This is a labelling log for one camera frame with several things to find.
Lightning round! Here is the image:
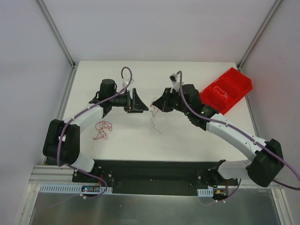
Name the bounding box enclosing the red plastic bin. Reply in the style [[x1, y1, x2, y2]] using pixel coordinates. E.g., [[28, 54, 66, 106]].
[[199, 67, 253, 114]]

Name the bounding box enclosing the left aluminium frame post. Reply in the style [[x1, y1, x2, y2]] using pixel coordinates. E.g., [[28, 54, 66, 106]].
[[35, 0, 76, 69]]

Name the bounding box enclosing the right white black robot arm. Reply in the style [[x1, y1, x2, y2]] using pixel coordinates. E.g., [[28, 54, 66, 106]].
[[153, 84, 284, 188]]

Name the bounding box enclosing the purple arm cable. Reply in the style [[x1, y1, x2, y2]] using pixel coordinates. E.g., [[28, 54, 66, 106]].
[[177, 70, 300, 190], [56, 67, 133, 167]]

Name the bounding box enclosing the thin white wire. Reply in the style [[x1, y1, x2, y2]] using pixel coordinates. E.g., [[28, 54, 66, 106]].
[[213, 86, 229, 99]]

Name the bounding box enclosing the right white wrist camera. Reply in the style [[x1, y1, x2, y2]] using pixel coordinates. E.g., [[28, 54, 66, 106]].
[[169, 73, 184, 93]]

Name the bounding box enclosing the right aluminium frame post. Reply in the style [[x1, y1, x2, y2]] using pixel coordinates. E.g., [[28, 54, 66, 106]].
[[236, 0, 284, 71]]

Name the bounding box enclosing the thin red wire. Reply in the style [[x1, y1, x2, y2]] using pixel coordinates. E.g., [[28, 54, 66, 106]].
[[92, 120, 113, 141], [149, 97, 163, 134]]

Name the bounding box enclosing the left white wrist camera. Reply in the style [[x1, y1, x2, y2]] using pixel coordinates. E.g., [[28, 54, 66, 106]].
[[122, 78, 134, 88]]

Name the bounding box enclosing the white cable duct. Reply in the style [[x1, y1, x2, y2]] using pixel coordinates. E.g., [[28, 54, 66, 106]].
[[197, 187, 214, 197], [39, 184, 113, 195]]

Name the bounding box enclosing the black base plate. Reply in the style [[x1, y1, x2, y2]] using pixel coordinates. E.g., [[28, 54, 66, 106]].
[[71, 159, 237, 195]]

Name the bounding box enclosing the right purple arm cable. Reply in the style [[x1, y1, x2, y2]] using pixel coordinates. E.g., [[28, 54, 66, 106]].
[[177, 70, 300, 190]]

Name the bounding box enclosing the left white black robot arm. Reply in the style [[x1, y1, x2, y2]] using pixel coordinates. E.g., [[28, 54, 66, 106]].
[[43, 79, 149, 182]]

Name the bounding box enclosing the left white cable duct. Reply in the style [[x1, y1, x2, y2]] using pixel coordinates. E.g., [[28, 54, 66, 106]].
[[39, 184, 113, 195]]

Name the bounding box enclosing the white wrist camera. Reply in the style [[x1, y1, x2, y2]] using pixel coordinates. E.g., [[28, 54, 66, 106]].
[[122, 78, 134, 88], [169, 73, 184, 93]]

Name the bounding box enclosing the right white cable duct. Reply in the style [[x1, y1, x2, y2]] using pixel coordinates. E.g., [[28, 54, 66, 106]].
[[197, 187, 214, 197]]

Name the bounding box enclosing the aluminium frame post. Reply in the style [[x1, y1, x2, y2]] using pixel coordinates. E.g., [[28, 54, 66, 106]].
[[236, 0, 284, 71], [35, 0, 76, 69]]

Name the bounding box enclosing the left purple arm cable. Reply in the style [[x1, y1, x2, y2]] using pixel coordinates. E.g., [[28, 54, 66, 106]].
[[56, 67, 133, 167]]

